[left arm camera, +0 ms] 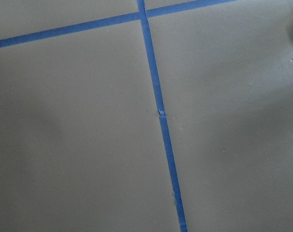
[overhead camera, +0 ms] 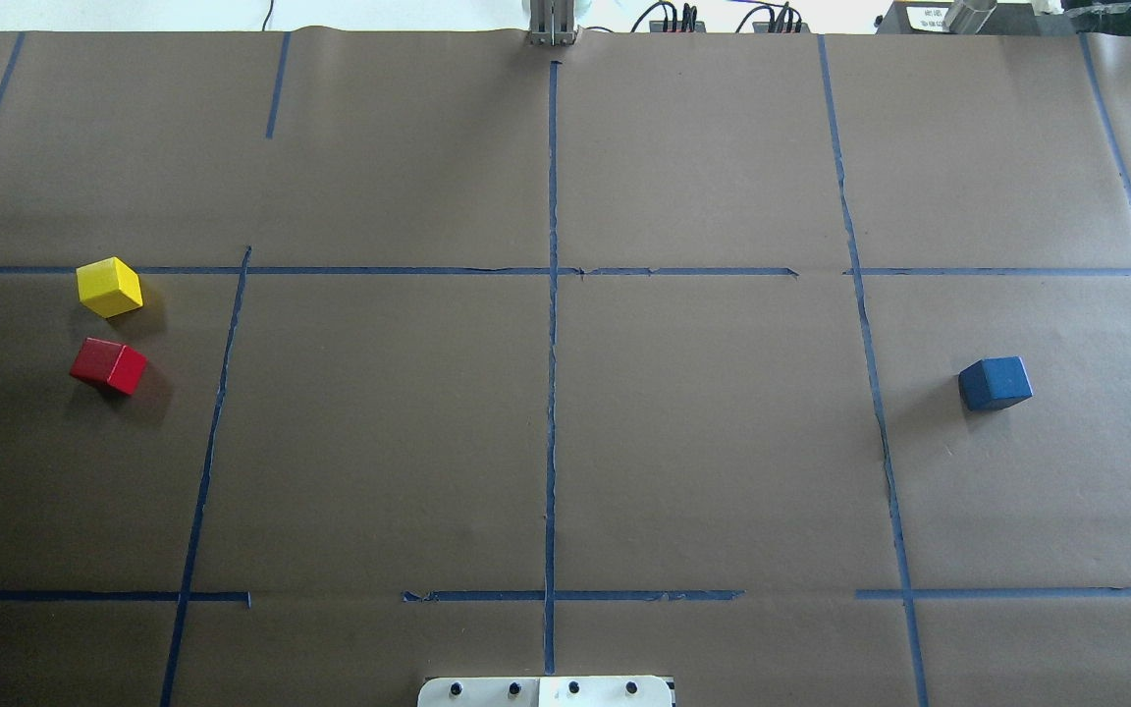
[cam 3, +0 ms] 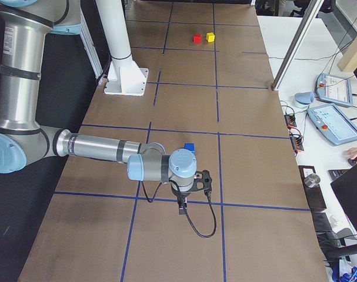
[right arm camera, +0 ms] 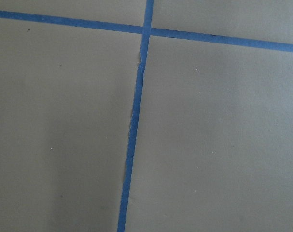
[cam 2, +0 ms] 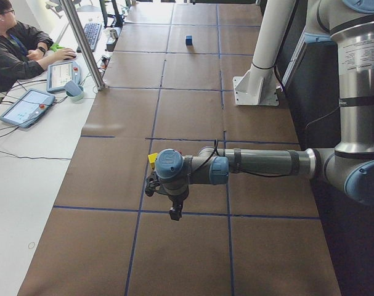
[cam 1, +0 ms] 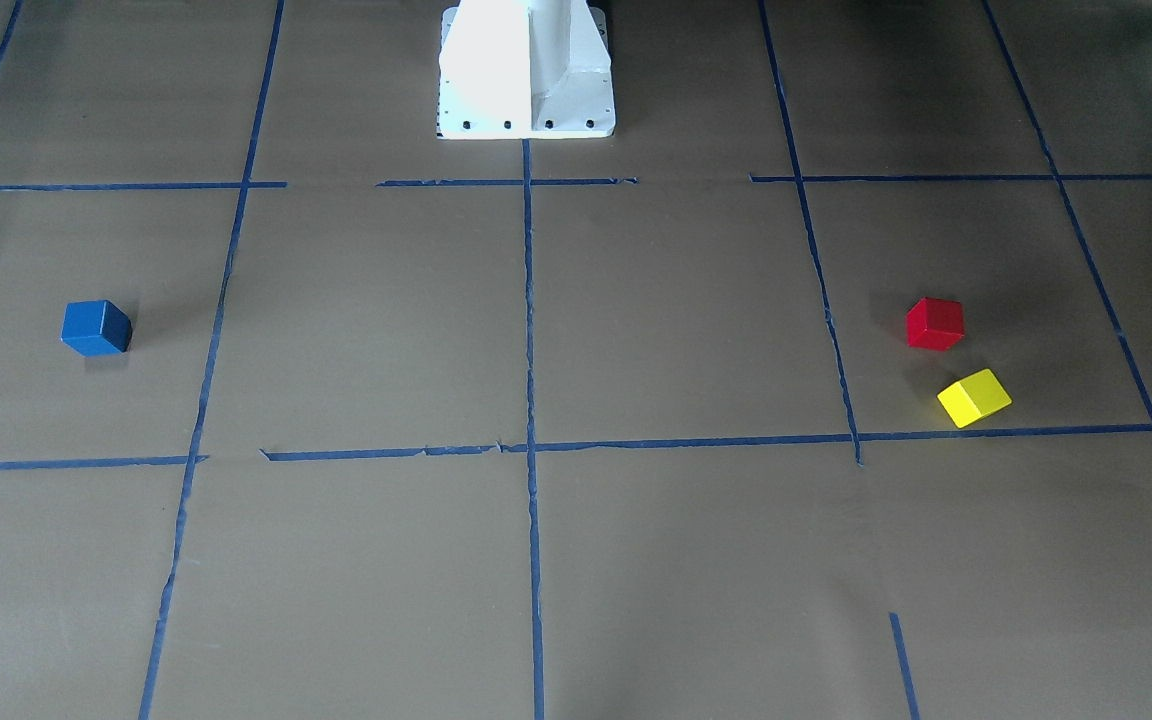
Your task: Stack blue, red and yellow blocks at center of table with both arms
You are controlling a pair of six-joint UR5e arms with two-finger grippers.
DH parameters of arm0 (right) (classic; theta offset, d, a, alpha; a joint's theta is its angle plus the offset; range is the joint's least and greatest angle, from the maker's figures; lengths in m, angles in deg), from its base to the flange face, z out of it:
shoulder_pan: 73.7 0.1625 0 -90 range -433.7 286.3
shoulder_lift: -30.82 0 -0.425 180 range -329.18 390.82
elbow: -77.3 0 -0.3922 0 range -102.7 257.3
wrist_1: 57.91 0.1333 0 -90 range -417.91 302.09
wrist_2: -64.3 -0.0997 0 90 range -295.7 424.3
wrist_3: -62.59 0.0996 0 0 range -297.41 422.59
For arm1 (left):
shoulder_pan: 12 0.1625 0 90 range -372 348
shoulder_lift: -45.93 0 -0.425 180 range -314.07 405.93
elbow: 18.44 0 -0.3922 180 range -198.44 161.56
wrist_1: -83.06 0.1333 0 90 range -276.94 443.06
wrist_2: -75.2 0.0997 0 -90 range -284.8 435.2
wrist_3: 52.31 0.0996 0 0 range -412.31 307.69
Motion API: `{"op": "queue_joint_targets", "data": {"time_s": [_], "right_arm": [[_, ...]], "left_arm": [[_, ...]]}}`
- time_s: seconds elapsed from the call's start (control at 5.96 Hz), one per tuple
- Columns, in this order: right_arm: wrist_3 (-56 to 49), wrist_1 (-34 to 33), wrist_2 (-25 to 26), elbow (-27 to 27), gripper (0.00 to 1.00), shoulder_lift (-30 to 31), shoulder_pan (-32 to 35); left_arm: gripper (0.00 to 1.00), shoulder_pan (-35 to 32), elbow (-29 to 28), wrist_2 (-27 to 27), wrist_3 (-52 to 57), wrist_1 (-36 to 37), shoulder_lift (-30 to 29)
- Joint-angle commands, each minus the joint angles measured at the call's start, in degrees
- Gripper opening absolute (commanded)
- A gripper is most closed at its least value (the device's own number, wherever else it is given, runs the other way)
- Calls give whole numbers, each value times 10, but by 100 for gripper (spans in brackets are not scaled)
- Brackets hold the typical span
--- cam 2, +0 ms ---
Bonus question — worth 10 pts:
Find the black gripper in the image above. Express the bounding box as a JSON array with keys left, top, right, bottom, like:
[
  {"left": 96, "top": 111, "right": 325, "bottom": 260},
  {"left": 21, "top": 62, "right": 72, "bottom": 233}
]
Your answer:
[{"left": 168, "top": 187, "right": 189, "bottom": 220}]

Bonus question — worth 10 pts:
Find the yellow wooden block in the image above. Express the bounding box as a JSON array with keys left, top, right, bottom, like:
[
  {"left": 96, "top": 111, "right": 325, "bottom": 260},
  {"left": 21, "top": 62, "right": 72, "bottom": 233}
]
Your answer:
[{"left": 148, "top": 152, "right": 158, "bottom": 170}]

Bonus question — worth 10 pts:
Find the blue wooden block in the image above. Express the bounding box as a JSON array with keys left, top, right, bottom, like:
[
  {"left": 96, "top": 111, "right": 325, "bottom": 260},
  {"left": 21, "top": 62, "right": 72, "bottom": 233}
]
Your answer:
[{"left": 185, "top": 35, "right": 193, "bottom": 46}]

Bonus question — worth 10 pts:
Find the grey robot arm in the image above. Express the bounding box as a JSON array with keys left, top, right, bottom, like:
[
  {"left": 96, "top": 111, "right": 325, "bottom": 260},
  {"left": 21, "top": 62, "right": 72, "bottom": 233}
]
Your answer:
[{"left": 145, "top": 1, "right": 374, "bottom": 220}]

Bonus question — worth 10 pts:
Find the light blue tape roll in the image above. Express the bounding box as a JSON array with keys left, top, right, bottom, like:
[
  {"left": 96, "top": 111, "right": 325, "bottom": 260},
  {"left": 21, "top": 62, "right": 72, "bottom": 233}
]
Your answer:
[{"left": 64, "top": 81, "right": 84, "bottom": 102}]

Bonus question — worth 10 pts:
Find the near teach pendant tablet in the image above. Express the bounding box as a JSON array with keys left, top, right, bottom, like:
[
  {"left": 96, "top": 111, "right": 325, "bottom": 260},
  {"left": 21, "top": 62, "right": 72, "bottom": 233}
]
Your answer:
[{"left": 0, "top": 89, "right": 55, "bottom": 128}]

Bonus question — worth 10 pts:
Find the teach pendant tablet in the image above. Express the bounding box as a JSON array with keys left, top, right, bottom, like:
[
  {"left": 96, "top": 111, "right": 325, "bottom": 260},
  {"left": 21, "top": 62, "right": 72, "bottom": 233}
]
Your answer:
[
  {"left": 0, "top": 89, "right": 55, "bottom": 128},
  {"left": 46, "top": 60, "right": 81, "bottom": 93}
]

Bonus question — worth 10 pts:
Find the far teach pendant tablet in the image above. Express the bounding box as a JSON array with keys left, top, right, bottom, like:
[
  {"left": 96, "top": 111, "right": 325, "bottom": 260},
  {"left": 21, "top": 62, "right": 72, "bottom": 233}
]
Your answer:
[{"left": 46, "top": 60, "right": 81, "bottom": 93}]

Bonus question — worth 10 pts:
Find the black computer mouse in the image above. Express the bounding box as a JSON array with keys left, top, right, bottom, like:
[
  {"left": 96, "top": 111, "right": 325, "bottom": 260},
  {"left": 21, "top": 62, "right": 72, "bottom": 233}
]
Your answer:
[{"left": 63, "top": 55, "right": 76, "bottom": 60}]

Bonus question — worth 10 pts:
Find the metal cup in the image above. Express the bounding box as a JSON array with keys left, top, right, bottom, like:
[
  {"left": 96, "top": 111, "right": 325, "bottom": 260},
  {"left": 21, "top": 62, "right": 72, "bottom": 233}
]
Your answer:
[{"left": 109, "top": 29, "right": 118, "bottom": 39}]

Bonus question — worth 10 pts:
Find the black keyboard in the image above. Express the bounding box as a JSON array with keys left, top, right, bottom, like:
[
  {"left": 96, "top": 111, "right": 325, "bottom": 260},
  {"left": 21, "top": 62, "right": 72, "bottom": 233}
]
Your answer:
[{"left": 84, "top": 22, "right": 102, "bottom": 52}]

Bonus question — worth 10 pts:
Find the green plastic part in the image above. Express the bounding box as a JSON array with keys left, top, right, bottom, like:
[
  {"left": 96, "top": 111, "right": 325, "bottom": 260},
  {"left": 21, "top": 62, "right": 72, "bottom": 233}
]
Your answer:
[{"left": 50, "top": 43, "right": 63, "bottom": 52}]

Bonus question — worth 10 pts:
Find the person in black jacket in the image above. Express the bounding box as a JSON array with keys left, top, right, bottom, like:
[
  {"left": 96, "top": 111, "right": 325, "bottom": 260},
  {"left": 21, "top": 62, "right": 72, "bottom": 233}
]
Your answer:
[{"left": 0, "top": 1, "right": 76, "bottom": 93}]

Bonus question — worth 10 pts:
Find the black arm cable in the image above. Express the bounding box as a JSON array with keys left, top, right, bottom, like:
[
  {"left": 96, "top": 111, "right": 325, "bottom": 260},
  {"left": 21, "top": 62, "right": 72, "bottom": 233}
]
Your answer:
[{"left": 186, "top": 139, "right": 286, "bottom": 178}]

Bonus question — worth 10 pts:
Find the white camera stand post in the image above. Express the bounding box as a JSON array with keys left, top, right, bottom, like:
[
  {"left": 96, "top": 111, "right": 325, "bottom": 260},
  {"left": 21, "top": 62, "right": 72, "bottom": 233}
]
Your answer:
[{"left": 233, "top": 0, "right": 297, "bottom": 106}]

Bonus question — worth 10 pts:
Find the aluminium frame post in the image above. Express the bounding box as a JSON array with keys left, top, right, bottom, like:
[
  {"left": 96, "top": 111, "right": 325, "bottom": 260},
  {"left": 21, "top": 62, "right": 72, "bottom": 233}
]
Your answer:
[{"left": 60, "top": 0, "right": 105, "bottom": 91}]

